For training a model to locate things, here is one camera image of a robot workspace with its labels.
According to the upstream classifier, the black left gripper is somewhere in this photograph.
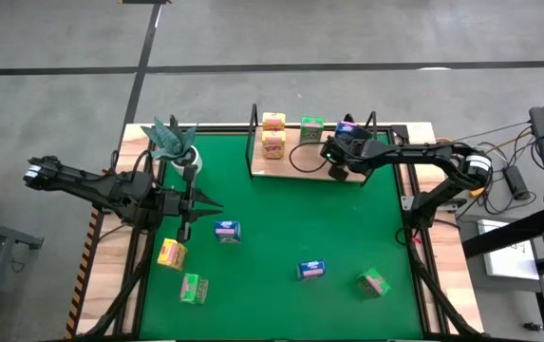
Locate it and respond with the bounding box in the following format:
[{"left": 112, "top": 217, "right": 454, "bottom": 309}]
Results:
[{"left": 150, "top": 164, "right": 224, "bottom": 243}]

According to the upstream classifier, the black left wrist camera cable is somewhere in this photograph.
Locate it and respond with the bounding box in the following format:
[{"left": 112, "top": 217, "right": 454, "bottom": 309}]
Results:
[{"left": 109, "top": 149, "right": 157, "bottom": 189}]

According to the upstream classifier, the blue Frosted Flakes cereal box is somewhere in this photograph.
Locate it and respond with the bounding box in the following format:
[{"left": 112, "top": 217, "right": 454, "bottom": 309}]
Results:
[
  {"left": 296, "top": 258, "right": 328, "bottom": 282},
  {"left": 333, "top": 120, "right": 362, "bottom": 143},
  {"left": 214, "top": 219, "right": 242, "bottom": 245}
]

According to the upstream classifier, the yellow black hazard tape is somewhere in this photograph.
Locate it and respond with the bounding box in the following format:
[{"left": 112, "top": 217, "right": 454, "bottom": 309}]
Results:
[{"left": 65, "top": 208, "right": 102, "bottom": 339}]

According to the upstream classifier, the thin black floor cable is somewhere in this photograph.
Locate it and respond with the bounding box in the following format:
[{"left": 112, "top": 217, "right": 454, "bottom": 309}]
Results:
[{"left": 441, "top": 121, "right": 533, "bottom": 142}]

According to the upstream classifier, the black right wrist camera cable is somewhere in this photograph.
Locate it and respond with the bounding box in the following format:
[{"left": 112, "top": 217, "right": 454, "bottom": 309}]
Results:
[{"left": 288, "top": 141, "right": 332, "bottom": 175}]

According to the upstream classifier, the green table mat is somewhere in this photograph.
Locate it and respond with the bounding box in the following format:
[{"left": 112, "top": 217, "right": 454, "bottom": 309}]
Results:
[{"left": 138, "top": 132, "right": 424, "bottom": 341}]

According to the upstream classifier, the green Apple Jacks cereal box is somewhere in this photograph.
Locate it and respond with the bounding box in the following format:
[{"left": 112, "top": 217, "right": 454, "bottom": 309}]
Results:
[
  {"left": 355, "top": 265, "right": 392, "bottom": 299},
  {"left": 299, "top": 116, "right": 325, "bottom": 144},
  {"left": 178, "top": 273, "right": 210, "bottom": 305}
]

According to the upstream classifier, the artificial plant in white pot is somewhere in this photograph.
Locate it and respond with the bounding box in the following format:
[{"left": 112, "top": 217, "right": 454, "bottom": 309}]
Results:
[{"left": 139, "top": 113, "right": 204, "bottom": 178}]

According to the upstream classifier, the wooden shelf with black frame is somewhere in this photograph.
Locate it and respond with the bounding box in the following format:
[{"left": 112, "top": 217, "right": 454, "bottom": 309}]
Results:
[{"left": 245, "top": 103, "right": 380, "bottom": 184}]

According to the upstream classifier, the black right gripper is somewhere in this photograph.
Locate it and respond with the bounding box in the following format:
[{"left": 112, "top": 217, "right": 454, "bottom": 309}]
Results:
[{"left": 319, "top": 124, "right": 380, "bottom": 182}]

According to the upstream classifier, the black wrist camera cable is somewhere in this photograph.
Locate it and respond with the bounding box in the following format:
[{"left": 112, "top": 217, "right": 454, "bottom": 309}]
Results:
[
  {"left": 109, "top": 149, "right": 157, "bottom": 189},
  {"left": 288, "top": 141, "right": 332, "bottom": 175}
]

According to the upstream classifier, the yellow floor cable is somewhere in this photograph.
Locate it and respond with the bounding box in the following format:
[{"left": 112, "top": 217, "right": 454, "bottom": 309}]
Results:
[{"left": 435, "top": 135, "right": 536, "bottom": 199}]

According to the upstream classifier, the yellow Corn Pops cereal box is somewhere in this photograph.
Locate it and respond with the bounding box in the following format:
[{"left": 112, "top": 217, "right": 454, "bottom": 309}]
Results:
[
  {"left": 156, "top": 237, "right": 189, "bottom": 273},
  {"left": 260, "top": 129, "right": 288, "bottom": 162},
  {"left": 261, "top": 111, "right": 287, "bottom": 132}
]

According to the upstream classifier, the white paper sheet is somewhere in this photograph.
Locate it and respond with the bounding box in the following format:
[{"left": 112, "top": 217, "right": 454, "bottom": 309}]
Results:
[{"left": 478, "top": 218, "right": 542, "bottom": 281}]

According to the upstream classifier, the black power brick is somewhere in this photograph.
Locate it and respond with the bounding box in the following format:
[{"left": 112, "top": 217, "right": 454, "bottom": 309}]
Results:
[{"left": 502, "top": 164, "right": 533, "bottom": 200}]

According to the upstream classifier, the black diagonal bar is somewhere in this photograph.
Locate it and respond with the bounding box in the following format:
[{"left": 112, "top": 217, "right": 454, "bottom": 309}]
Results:
[{"left": 460, "top": 204, "right": 544, "bottom": 259}]

